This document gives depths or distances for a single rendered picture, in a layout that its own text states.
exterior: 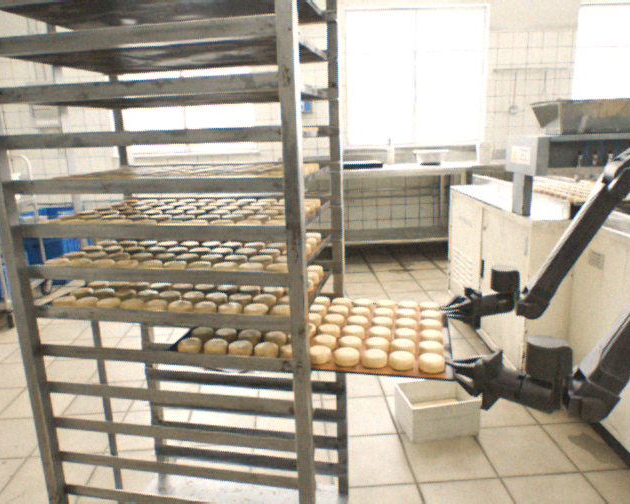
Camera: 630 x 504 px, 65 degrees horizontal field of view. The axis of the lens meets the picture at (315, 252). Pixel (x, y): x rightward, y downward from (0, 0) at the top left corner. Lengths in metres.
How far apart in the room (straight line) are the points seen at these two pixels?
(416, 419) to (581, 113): 1.39
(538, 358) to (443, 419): 1.27
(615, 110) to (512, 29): 3.35
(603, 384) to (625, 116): 1.63
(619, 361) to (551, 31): 5.03
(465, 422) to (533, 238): 0.81
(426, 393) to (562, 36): 4.31
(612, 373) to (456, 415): 1.28
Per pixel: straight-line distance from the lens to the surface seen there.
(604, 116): 2.40
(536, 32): 5.75
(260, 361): 1.03
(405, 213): 5.32
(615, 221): 2.13
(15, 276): 1.21
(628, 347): 0.96
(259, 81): 0.92
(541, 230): 2.28
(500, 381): 0.98
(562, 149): 2.36
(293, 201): 0.88
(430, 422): 2.15
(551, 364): 0.94
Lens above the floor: 1.23
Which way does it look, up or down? 14 degrees down
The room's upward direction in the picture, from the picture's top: 2 degrees counter-clockwise
